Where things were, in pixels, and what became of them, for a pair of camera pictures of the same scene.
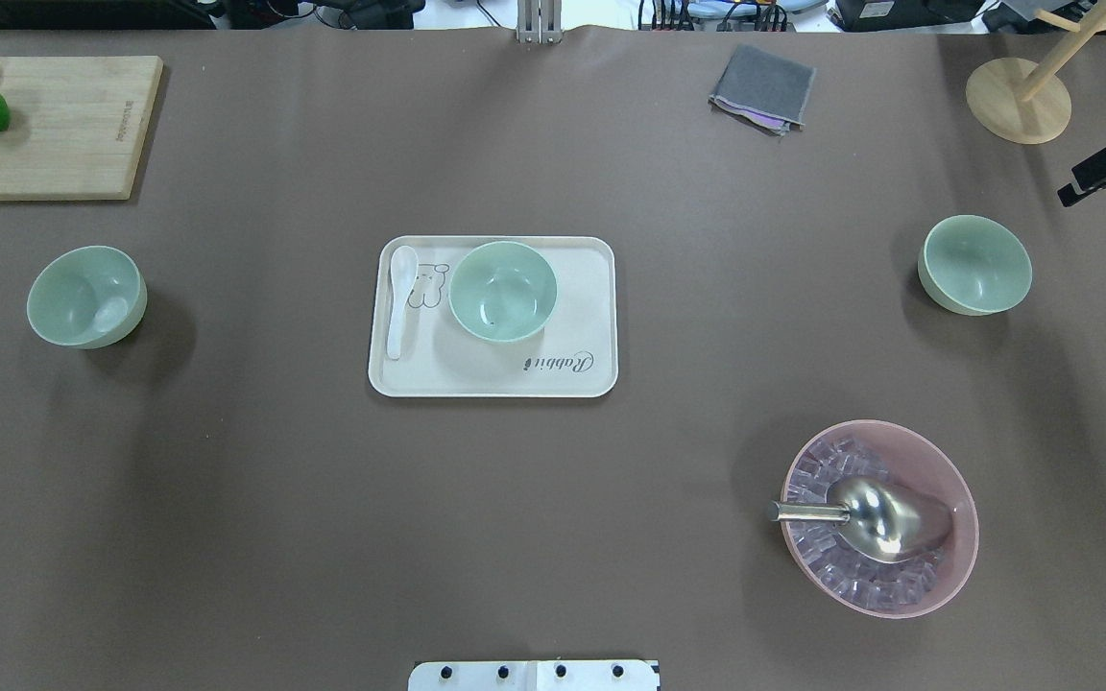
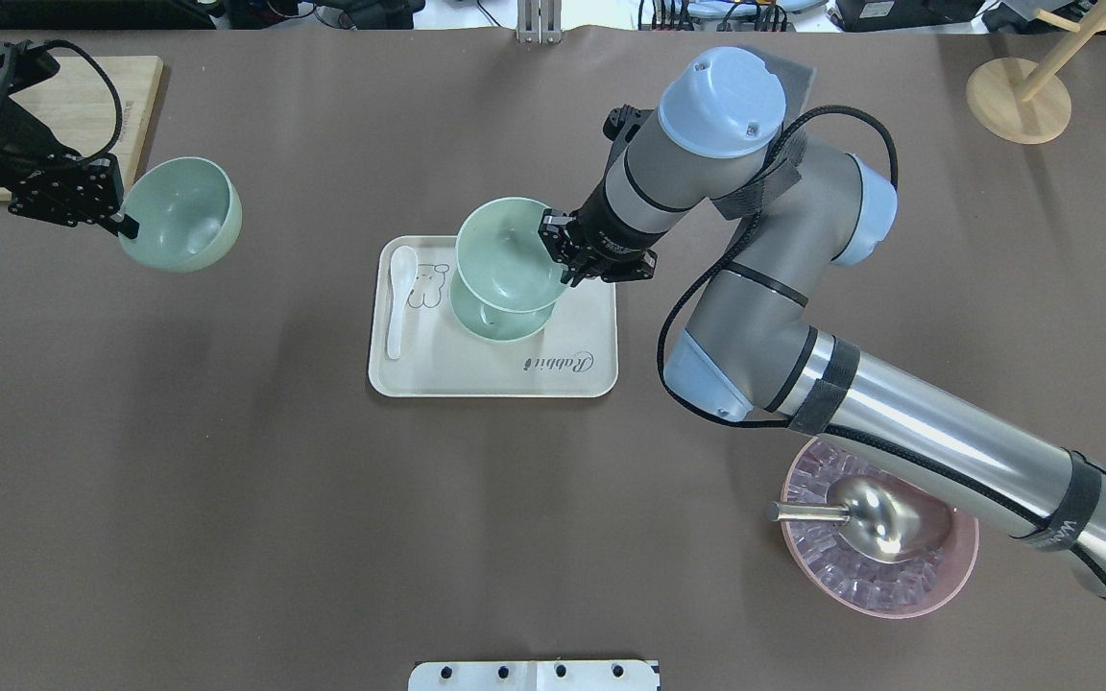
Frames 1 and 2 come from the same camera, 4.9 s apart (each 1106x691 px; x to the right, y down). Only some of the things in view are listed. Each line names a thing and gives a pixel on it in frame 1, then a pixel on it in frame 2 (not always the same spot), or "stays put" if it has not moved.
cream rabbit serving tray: [573, 355] stays put
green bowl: [88, 297] -> [189, 211]
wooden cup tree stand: [1025, 101] stays put
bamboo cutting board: [77, 129] stays put
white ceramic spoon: [404, 264] stays put
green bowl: [974, 265] -> [504, 257]
